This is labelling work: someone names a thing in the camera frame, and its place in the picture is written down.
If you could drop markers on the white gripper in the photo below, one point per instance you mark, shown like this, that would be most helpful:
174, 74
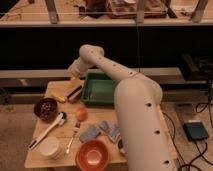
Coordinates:
77, 68

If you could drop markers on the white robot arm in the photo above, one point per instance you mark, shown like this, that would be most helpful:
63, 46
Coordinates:
136, 101

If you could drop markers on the small metal cup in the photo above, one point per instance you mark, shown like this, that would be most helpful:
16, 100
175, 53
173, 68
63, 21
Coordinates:
121, 147

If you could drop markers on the green plastic tray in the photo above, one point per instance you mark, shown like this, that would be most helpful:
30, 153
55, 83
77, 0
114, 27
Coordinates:
98, 89

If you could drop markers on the orange peach fruit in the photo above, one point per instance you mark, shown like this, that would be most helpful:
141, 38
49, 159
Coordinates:
81, 114

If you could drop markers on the white black kitchen utensil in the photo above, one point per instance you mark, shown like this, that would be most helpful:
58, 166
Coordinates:
60, 120

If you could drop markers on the dark bowl with nuts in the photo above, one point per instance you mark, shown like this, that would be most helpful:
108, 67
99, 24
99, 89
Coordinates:
46, 109

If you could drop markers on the blue grey cloth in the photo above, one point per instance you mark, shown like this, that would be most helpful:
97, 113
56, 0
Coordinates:
106, 127

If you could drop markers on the wooden table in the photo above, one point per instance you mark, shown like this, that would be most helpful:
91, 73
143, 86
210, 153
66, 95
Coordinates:
34, 160

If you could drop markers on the orange red bowl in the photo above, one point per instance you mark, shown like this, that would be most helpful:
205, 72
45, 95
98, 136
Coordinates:
92, 155

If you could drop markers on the black foot pedal box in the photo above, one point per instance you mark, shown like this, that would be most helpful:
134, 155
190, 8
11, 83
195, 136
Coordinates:
195, 131

